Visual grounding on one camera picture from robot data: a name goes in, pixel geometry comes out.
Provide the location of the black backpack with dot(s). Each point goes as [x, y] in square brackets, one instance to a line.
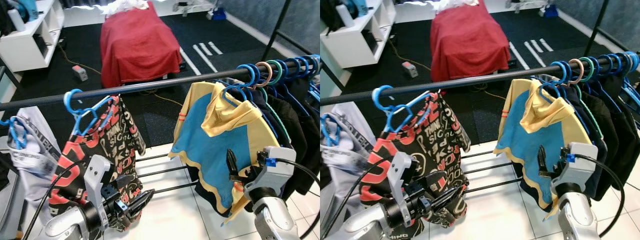
[327, 15]
[5, 15]

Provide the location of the white bottle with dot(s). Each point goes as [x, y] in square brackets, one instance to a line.
[345, 16]
[16, 19]

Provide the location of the teal object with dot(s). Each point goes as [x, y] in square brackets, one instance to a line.
[27, 7]
[357, 7]

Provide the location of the dark navy garment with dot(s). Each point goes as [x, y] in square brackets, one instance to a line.
[582, 102]
[262, 100]

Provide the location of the black red printed shirt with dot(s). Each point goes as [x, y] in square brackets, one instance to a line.
[107, 135]
[435, 135]

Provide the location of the beige plastic hanger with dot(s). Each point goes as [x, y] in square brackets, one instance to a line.
[270, 74]
[581, 70]

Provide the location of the light grey garment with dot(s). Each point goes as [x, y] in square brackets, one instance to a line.
[30, 150]
[357, 130]

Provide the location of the blue floor device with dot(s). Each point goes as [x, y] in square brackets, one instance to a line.
[218, 13]
[550, 10]

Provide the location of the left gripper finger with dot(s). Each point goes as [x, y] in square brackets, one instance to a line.
[447, 195]
[136, 210]
[442, 205]
[142, 196]

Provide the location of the yellow and blue shirt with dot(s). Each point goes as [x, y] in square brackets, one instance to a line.
[525, 135]
[215, 145]

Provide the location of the white shelf unit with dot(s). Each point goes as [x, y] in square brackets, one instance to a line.
[350, 50]
[30, 42]

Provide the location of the green plastic hanger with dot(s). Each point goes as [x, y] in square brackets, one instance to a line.
[592, 67]
[280, 70]

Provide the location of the white crumpled cloth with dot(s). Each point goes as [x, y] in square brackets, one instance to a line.
[125, 6]
[457, 5]

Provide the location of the black metal clothes rack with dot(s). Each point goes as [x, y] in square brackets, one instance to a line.
[475, 81]
[150, 85]

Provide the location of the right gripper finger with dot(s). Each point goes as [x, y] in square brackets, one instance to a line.
[542, 160]
[232, 161]

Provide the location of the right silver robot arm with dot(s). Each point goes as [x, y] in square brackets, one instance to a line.
[275, 220]
[577, 220]

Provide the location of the small grey floor box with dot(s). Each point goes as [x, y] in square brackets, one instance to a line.
[410, 69]
[79, 73]

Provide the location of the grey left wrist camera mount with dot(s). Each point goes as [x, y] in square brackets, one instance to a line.
[97, 172]
[402, 172]

